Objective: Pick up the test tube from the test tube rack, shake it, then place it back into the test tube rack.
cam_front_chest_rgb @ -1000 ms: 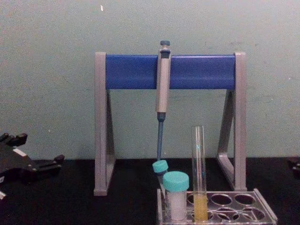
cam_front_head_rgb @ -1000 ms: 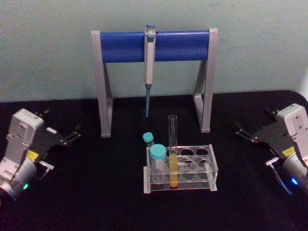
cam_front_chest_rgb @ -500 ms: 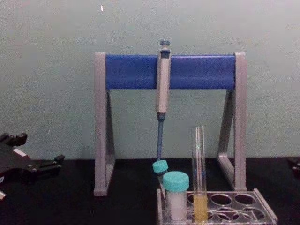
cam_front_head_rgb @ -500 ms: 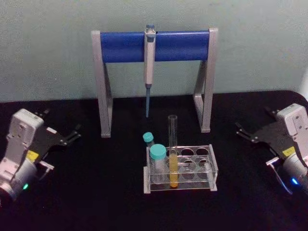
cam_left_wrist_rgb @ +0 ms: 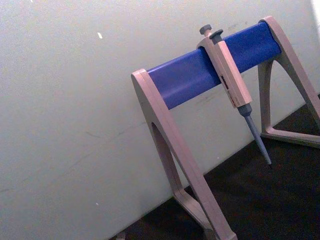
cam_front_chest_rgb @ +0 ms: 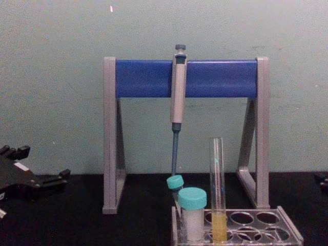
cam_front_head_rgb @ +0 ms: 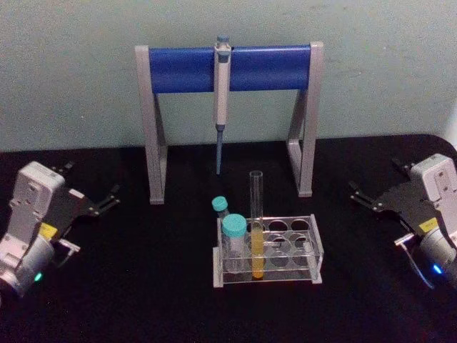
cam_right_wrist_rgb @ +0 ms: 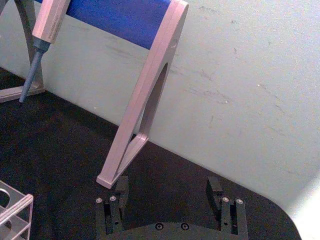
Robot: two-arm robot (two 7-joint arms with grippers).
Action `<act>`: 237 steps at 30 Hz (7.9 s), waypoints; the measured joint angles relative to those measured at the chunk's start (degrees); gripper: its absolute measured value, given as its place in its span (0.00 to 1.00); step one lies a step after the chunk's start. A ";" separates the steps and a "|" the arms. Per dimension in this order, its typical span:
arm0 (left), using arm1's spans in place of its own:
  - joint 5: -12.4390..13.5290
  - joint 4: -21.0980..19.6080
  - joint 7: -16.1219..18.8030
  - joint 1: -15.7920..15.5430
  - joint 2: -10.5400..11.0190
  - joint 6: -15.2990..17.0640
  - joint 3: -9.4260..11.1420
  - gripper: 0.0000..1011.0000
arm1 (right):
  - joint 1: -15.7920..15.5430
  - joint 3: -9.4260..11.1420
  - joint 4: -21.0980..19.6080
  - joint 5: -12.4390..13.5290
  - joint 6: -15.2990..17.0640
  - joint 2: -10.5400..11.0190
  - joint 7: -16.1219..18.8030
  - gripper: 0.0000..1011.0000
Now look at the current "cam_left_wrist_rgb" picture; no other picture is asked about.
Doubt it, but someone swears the beige stand with blue bar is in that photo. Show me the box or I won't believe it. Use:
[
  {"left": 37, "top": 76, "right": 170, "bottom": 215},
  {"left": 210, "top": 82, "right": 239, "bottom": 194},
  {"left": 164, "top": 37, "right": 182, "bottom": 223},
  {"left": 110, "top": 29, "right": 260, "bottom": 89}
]
[{"left": 130, "top": 15, "right": 320, "bottom": 240}]

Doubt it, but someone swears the beige pipette with grey tip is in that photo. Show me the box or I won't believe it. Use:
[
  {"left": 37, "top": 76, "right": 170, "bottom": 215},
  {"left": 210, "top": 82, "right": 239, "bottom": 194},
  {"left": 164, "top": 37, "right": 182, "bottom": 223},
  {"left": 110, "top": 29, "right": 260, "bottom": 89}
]
[{"left": 196, "top": 24, "right": 273, "bottom": 166}]

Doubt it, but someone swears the black table cloth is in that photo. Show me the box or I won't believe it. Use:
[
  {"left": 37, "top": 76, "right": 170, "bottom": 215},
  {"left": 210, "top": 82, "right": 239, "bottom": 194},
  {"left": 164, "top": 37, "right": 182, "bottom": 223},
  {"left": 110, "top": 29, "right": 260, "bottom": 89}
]
[{"left": 109, "top": 93, "right": 320, "bottom": 240}]

